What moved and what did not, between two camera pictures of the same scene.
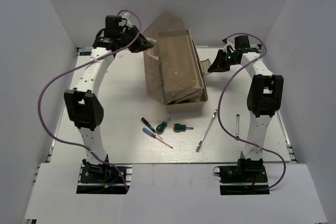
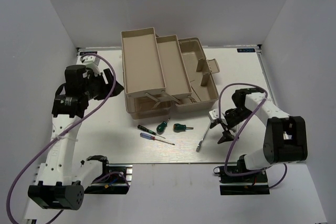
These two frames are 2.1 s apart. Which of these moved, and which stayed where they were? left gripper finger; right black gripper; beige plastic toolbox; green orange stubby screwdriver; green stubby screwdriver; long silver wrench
Moved: left gripper finger; right black gripper; beige plastic toolbox
Stayed: green stubby screwdriver; green orange stubby screwdriver; long silver wrench
